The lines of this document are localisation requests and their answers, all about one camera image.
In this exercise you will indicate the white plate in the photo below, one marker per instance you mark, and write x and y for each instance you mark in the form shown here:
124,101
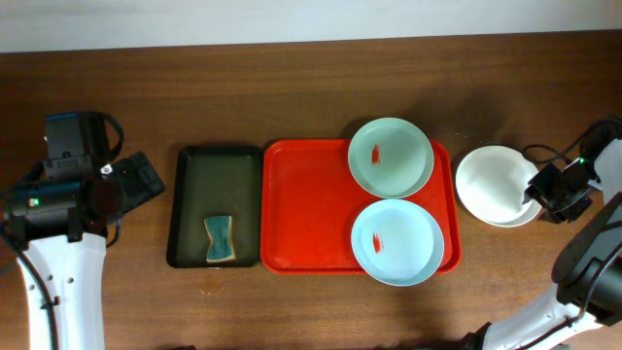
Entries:
491,182

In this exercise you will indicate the pale green plate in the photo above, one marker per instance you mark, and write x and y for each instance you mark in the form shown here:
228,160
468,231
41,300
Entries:
390,158

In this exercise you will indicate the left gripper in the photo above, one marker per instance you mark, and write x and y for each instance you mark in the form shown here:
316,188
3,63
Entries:
141,174

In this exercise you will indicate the light blue plate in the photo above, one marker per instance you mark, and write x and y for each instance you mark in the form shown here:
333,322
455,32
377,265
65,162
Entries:
397,242

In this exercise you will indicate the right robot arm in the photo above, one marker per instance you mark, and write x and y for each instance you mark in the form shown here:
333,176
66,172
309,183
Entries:
585,293

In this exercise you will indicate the black plastic tray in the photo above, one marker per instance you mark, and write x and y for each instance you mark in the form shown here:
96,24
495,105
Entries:
215,181

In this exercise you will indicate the red plastic tray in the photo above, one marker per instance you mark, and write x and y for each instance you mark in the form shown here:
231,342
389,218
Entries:
309,203

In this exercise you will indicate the green yellow sponge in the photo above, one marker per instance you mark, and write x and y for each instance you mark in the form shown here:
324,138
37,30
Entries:
219,231

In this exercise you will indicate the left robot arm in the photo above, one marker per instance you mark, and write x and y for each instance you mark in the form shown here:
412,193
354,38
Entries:
63,216

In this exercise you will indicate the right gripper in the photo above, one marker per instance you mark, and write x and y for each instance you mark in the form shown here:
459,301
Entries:
542,186

